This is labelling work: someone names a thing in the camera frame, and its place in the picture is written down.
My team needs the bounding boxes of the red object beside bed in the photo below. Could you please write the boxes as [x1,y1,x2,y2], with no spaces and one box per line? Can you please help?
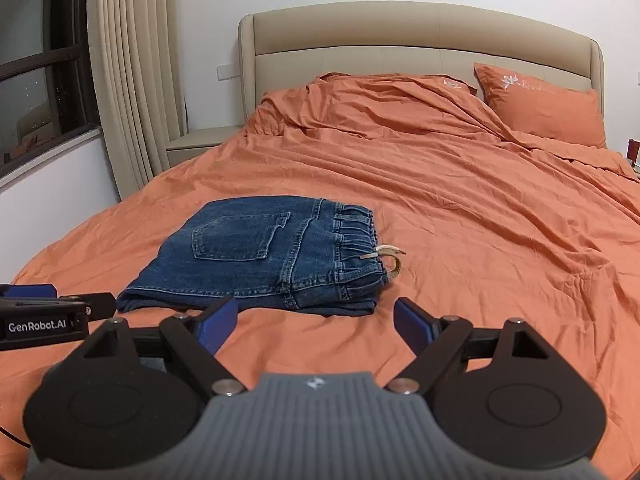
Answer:
[626,139,640,168]

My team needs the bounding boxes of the dark window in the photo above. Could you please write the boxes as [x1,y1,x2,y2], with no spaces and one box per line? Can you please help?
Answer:
[1,0,100,177]

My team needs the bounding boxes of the blue denim jeans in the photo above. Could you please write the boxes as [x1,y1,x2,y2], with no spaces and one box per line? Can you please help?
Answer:
[116,196,403,316]

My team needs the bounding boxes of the orange duvet cover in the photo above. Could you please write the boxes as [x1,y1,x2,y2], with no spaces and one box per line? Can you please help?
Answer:
[16,74,639,479]

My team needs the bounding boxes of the white wall socket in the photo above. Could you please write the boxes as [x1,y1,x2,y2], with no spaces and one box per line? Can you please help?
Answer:
[216,63,239,81]

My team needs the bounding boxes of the beige curtain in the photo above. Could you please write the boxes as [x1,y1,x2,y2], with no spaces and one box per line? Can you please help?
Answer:
[87,0,186,198]

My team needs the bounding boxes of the orange pillow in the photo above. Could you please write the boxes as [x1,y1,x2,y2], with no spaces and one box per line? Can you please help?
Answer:
[436,75,477,96]
[474,63,605,148]

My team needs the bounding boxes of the beige bedside table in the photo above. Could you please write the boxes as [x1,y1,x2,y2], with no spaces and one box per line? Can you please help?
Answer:
[166,126,242,167]

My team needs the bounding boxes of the beige upholstered headboard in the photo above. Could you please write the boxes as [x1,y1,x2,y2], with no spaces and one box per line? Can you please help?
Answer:
[238,1,604,116]

